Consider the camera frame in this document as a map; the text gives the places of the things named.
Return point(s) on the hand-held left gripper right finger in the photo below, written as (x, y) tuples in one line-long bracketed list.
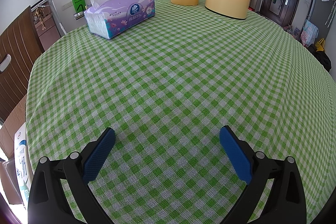
[(236, 155)]

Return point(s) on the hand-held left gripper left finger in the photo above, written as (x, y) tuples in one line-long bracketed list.
[(99, 153)]

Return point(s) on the white milk carton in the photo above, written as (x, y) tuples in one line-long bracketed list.
[(22, 161)]

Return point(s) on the brown cardboard box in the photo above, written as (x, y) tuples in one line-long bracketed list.
[(10, 129)]

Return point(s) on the green checked tablecloth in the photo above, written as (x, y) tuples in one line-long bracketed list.
[(170, 69)]

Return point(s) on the brown wooden chair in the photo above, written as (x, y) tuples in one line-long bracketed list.
[(18, 56)]

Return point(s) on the black bag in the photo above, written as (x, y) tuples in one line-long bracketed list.
[(321, 58)]

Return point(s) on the brown drawer cabinet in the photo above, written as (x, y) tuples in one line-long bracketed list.
[(48, 29)]

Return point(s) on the pink red bag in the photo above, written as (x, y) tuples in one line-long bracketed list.
[(290, 29)]

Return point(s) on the purple tissue pack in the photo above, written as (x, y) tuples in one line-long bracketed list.
[(126, 14)]

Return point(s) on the pastel gift bag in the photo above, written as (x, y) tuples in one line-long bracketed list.
[(309, 32)]

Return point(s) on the small red floor item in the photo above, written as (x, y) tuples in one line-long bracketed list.
[(252, 8)]

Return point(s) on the green shopping bag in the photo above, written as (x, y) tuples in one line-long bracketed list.
[(78, 5)]

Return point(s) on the grey refrigerator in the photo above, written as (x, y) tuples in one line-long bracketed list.
[(319, 14)]

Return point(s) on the white folded umbrella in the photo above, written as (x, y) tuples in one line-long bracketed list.
[(331, 14)]

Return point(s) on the chrome wall rack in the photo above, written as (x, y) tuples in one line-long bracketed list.
[(78, 15)]

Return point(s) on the white wall socket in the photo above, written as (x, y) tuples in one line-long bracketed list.
[(66, 5)]

